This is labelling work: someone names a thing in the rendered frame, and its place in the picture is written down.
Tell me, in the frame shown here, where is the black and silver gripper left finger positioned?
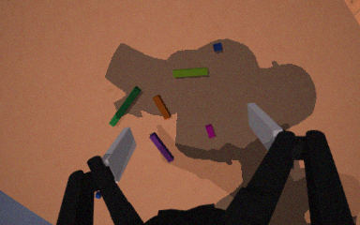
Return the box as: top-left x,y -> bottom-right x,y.
56,127 -> 145,225

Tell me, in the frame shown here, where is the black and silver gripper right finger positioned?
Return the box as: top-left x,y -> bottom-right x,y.
213,102 -> 355,225

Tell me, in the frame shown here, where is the orange rod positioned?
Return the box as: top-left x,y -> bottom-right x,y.
153,95 -> 171,120

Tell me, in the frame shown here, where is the short magenta rod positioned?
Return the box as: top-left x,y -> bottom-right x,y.
205,124 -> 215,139

